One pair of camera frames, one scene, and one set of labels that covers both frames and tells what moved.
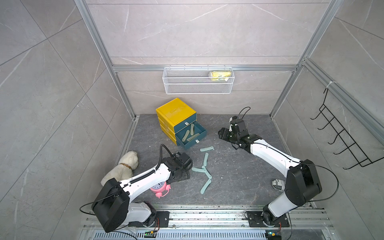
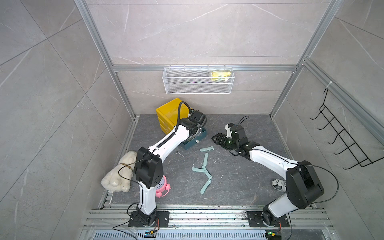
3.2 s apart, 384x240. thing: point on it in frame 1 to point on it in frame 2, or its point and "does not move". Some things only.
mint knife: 205,186 does not move
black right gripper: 223,133 to 219,140
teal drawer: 190,135 does not move
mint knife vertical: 205,158 does not move
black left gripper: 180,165 to 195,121
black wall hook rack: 359,156 does not move
